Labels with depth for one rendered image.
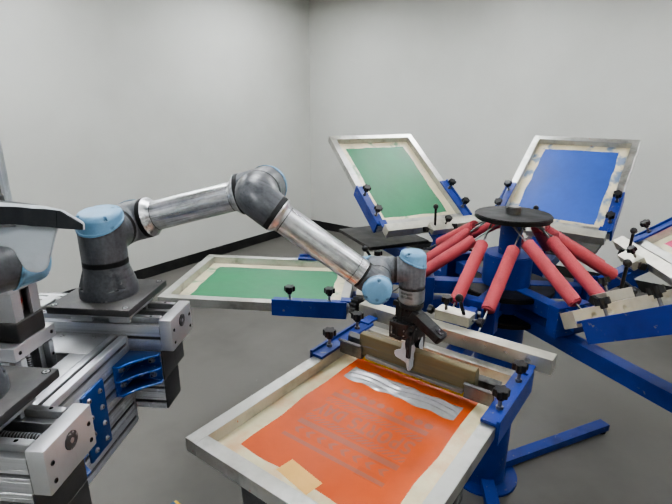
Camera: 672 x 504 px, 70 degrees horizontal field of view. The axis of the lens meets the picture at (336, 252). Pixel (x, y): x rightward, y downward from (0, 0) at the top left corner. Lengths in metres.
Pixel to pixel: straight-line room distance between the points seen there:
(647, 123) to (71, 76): 5.07
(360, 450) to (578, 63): 4.66
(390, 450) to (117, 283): 0.82
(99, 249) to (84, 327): 0.23
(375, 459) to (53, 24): 4.32
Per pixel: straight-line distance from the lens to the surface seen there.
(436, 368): 1.46
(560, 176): 3.13
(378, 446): 1.28
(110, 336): 1.42
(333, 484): 1.18
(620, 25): 5.39
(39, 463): 0.99
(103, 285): 1.39
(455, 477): 1.17
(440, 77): 5.85
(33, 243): 0.50
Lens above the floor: 1.76
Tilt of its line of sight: 17 degrees down
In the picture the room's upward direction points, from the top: straight up
